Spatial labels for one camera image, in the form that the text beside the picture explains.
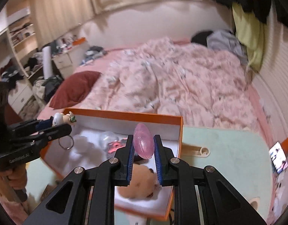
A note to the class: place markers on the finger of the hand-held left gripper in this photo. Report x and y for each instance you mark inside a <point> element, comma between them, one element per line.
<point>61,130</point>
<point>45,123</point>

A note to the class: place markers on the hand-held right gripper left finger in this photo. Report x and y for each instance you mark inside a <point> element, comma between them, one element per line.
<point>131,159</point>

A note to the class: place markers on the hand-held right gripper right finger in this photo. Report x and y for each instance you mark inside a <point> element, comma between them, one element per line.
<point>158,161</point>

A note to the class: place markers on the pink translucent oval object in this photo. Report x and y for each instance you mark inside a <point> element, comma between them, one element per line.
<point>144,143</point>

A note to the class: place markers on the tan plush toy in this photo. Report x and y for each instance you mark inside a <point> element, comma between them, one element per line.
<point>139,182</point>

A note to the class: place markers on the orange cardboard box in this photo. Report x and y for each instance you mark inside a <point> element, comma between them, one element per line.
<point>178,140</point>

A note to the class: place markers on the clear plastic ball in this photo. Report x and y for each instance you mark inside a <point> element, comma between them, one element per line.
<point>107,138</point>

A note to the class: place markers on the person's left hand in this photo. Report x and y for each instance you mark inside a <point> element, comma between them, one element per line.
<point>16,178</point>

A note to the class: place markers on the maroon pillow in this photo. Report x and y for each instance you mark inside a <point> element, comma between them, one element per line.
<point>76,86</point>

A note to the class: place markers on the mint green lap table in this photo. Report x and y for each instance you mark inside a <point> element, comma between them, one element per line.
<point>216,157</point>

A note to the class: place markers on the white paper roll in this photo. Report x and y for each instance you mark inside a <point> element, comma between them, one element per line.
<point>46,61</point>

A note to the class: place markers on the white nightstand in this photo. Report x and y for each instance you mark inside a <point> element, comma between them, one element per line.
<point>61,62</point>

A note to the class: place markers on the pink floral blanket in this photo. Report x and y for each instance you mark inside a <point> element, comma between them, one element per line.
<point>169,79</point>

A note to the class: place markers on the striped clothes pile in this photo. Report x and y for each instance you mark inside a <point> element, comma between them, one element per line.
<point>92,52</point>

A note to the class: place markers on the white bookshelf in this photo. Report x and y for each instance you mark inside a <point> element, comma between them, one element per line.
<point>17,44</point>

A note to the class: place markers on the orange and white box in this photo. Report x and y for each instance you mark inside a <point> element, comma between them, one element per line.
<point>78,41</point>

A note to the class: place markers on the beige curtain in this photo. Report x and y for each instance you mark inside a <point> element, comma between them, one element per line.
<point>64,11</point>

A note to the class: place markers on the black phone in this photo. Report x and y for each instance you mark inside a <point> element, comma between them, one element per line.
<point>279,157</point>

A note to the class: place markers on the black garment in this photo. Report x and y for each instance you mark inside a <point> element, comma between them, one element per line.
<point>200,37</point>

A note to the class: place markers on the grey hoodie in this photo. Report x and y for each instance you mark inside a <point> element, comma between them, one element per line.
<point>223,42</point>

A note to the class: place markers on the white slatted closet door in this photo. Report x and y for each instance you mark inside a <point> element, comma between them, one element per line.
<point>275,86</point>

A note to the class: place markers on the yellow-green garment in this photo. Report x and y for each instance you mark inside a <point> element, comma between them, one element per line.
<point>245,28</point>

